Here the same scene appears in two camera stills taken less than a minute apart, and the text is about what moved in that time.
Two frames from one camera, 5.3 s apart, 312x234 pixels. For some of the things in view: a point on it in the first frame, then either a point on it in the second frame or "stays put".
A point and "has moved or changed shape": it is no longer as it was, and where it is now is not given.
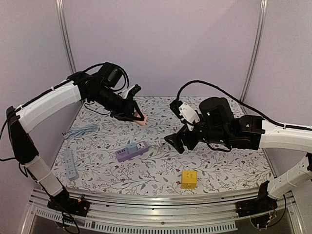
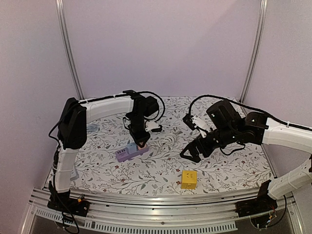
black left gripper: [126, 113] → [138, 139]
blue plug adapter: [131, 147] stays put
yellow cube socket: [188, 179] stays put
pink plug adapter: [140, 122] has moved or changed shape
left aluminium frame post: [61, 10] stays put
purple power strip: [122, 154] stays put
